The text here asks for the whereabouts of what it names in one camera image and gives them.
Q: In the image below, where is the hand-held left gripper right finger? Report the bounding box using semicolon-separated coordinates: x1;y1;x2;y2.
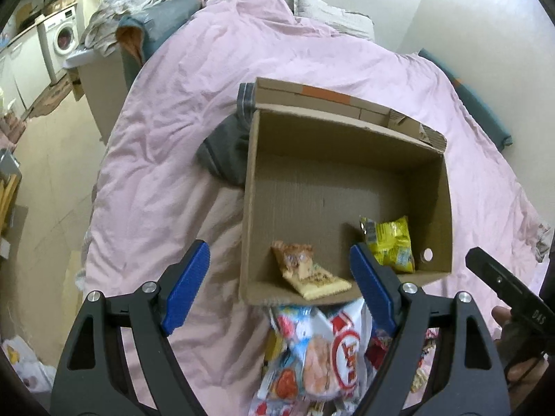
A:
349;243;511;416

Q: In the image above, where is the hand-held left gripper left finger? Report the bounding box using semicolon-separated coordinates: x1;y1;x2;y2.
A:
51;239;212;416

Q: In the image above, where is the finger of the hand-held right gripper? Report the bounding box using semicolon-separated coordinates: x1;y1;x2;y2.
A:
465;247;527;313

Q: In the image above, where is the yellow snack packet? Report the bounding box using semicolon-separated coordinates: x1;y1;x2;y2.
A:
359;215;416;275

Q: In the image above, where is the white red-ring snack packet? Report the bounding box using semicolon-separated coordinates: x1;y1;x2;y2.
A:
304;300;374;399

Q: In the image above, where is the orange biscuit snack packet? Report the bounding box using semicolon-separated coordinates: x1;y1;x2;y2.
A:
271;240;353;301

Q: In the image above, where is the brown cardboard box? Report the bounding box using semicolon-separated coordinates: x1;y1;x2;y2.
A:
238;77;454;308

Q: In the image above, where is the pile of mixed snack packets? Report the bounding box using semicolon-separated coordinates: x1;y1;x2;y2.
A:
256;299;438;416

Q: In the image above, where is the person's right hand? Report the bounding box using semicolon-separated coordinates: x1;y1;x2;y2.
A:
491;305;549;384

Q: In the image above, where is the pale printed cloth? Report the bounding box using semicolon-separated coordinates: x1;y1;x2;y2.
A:
535;221;555;263

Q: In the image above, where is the dark grey garment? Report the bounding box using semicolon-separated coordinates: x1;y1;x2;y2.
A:
196;82;257;190

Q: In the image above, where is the pink blanket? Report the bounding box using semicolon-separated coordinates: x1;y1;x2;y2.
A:
80;0;555;416

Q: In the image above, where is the teal cushion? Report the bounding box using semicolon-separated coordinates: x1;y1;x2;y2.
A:
417;47;513;148

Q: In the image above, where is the white plastic bag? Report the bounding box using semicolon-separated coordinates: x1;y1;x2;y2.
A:
0;333;57;393

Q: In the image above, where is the wooden rack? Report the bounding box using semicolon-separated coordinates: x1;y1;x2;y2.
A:
0;149;23;235

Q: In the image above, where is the white storage bin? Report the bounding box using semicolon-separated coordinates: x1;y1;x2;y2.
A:
63;47;131;145

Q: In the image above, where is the brown floor mat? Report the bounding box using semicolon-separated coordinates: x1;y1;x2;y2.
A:
31;76;75;117

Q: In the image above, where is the blue-grey jacket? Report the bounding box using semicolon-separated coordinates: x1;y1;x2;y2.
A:
116;0;205;71

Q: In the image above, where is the white cabinet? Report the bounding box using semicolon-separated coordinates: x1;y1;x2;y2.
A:
0;30;50;113

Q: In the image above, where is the grey white pillow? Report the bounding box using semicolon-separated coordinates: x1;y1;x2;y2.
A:
292;0;374;41

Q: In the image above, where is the white washing machine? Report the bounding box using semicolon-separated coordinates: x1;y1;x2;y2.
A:
37;3;81;85

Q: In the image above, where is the heap of clothes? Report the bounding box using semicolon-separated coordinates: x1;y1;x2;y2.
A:
80;0;209;57

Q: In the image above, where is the brown carton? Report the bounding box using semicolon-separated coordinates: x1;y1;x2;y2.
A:
15;0;79;23

